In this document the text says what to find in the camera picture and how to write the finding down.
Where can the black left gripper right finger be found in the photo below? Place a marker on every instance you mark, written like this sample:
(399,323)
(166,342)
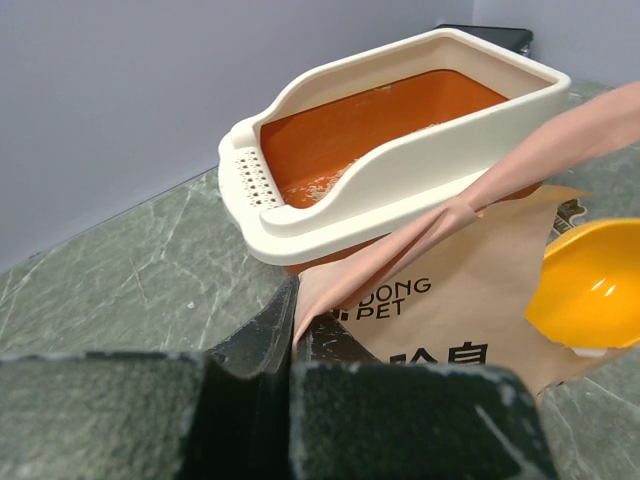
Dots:
(326,341)

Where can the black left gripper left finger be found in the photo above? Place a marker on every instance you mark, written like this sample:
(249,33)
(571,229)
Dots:
(264,342)

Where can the black hard case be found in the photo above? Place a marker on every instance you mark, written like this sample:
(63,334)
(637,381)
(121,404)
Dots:
(517,40)

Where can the cream orange litter box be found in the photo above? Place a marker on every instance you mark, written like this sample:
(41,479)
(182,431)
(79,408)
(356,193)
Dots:
(485,99)

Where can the yellow plastic scoop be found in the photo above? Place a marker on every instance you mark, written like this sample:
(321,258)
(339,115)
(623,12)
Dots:
(588,293)

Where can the pink cat litter bag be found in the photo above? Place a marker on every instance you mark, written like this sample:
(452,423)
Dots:
(453,286)

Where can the clean litter pile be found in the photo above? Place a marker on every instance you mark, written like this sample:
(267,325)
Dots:
(308,158)

